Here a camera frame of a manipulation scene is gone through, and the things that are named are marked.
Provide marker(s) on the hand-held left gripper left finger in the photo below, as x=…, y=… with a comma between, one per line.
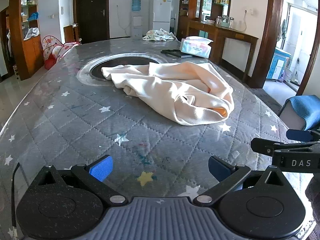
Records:
x=101, y=168

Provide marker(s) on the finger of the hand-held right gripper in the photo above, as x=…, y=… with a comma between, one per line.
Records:
x=270, y=148
x=300, y=135

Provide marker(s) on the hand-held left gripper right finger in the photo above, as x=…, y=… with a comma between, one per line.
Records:
x=220, y=170

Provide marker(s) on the cream fleece garment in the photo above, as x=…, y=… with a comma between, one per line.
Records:
x=175, y=90

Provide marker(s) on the blue cushioned chair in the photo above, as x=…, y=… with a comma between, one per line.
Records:
x=305, y=110

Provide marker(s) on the blue balcony cabinet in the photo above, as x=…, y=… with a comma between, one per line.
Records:
x=277, y=65

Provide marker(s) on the round black table cooktop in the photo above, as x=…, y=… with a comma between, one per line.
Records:
x=100, y=72

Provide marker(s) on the wooden console table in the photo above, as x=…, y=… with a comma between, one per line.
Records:
x=225, y=33

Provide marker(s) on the tissue pack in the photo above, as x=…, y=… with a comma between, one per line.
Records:
x=195, y=48

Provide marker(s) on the black notebook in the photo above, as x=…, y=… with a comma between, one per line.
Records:
x=172, y=52

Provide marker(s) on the pink play tent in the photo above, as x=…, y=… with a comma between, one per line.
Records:
x=53, y=50

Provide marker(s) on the wooden shelf cabinet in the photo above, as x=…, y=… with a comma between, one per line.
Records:
x=32, y=52

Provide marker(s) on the small wooden cabinet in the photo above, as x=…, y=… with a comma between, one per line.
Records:
x=70, y=33

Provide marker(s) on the floral cloth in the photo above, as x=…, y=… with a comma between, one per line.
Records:
x=157, y=35

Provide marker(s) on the white water dispenser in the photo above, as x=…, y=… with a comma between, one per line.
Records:
x=136, y=25

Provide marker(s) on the white plastic bag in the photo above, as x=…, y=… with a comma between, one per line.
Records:
x=32, y=33

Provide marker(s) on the dark wooden door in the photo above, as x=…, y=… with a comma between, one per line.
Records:
x=91, y=15

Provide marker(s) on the wooden display cabinet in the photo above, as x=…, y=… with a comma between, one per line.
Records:
x=192, y=2

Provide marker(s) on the blue plastic bag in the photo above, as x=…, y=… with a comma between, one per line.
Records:
x=33, y=16

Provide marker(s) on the white refrigerator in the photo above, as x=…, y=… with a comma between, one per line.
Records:
x=160, y=12

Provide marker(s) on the blue water bottle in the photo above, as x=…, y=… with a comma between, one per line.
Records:
x=136, y=5

